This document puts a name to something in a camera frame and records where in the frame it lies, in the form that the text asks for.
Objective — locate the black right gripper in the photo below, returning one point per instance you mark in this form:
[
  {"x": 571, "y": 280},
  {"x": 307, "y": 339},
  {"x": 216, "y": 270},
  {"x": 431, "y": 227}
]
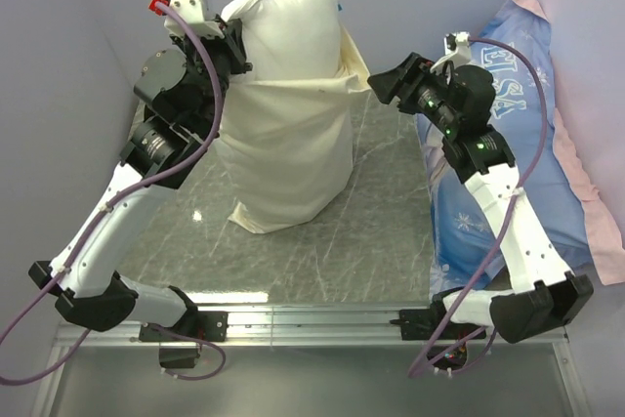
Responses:
[{"x": 394, "y": 82}]

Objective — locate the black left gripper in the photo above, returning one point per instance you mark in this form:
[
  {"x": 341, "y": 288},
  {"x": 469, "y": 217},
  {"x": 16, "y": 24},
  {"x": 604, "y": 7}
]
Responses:
[{"x": 232, "y": 44}]

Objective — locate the white pillow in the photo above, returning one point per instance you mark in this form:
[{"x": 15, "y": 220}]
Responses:
[{"x": 288, "y": 39}]

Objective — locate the cream white pillowcase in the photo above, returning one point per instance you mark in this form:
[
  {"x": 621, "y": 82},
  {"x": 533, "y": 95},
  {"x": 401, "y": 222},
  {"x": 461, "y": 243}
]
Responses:
[{"x": 287, "y": 146}]

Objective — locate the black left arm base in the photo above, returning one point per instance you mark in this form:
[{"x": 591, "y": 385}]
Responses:
[{"x": 180, "y": 346}]

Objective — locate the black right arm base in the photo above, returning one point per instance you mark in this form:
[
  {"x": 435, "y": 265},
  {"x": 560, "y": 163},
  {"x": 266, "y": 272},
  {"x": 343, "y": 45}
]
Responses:
[{"x": 446, "y": 352}]

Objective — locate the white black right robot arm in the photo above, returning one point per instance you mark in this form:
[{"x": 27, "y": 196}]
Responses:
[{"x": 545, "y": 293}]

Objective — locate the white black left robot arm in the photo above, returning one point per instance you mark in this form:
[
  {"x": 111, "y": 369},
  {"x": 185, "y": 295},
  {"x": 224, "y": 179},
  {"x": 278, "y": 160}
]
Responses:
[{"x": 179, "y": 123}]

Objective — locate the blue Elsa print pillow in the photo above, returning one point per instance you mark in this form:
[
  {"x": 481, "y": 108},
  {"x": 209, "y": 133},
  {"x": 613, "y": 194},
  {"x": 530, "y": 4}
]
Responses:
[{"x": 515, "y": 49}]

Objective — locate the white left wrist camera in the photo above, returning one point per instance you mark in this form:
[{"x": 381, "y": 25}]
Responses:
[{"x": 197, "y": 14}]

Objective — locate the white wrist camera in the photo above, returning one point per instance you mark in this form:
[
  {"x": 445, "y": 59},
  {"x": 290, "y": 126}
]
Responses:
[
  {"x": 457, "y": 51},
  {"x": 197, "y": 14}
]

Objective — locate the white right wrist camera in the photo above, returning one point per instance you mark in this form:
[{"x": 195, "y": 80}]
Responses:
[{"x": 457, "y": 51}]

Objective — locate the aluminium mounting rail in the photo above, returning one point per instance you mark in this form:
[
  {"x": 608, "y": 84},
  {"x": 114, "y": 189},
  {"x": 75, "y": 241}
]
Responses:
[{"x": 325, "y": 360}]

